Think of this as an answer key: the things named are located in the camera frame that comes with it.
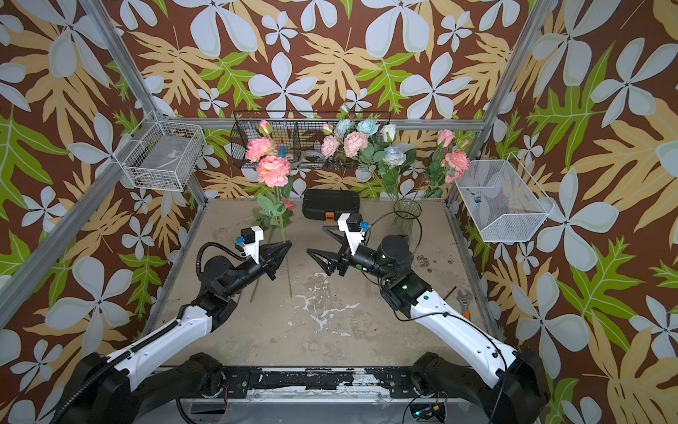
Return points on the mixed pastel flower bouquet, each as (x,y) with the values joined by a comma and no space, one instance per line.
(367,144)

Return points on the white mesh basket right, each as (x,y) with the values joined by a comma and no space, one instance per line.
(506,203)

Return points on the black yellow screwdriver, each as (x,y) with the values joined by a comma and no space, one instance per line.
(450,293)

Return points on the aluminium frame corner post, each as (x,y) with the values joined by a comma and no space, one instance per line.
(121,55)
(518,57)

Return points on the orange handled adjustable wrench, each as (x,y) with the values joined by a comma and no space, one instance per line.
(464,298)

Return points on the white wire basket left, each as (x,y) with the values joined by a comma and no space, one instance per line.
(161,153)

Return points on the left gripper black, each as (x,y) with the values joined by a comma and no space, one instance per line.
(277,251)

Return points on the black tool case orange latch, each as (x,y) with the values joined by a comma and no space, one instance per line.
(329,205)

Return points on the aluminium frame corner post left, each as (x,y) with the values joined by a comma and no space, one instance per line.
(121,55)

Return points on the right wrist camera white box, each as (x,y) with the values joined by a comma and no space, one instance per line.
(354,228)

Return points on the aluminium frame corner post right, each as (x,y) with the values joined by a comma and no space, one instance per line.
(518,57)

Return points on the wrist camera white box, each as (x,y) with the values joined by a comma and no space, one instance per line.
(354,228)
(248,243)

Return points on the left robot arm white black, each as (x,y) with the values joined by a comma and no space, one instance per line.
(121,386)

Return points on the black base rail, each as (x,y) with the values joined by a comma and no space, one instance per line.
(240,383)

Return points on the clear glass vase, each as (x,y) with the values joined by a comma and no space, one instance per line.
(405,214)

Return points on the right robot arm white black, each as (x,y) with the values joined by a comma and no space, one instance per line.
(510,386)

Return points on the black wire basket back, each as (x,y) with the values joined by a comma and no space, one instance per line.
(299,136)

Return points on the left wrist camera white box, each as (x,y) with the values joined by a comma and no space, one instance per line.
(248,243)

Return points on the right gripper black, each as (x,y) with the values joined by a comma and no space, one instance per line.
(339,261)

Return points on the pink peony spray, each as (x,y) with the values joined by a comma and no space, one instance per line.
(273,171)
(448,163)

